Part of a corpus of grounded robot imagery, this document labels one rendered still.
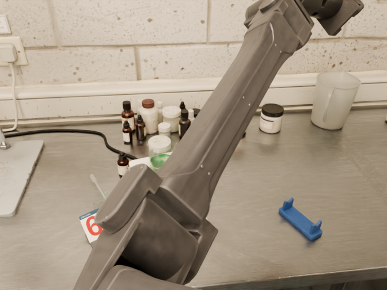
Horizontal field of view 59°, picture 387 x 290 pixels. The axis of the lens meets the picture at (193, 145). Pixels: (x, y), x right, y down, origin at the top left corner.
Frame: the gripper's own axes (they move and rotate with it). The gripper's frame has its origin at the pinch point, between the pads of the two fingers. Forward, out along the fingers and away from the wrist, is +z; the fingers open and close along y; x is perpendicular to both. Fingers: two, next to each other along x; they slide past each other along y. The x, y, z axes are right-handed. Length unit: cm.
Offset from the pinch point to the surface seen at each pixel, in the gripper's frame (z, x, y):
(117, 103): -20, -63, -27
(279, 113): 15.0, -37.2, -1.4
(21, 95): -45, -71, -37
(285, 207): -6.5, -33.6, 25.9
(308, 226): -5.7, -31.3, 31.6
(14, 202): -55, -63, 0
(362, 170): 22.2, -29.1, 24.1
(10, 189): -55, -65, -4
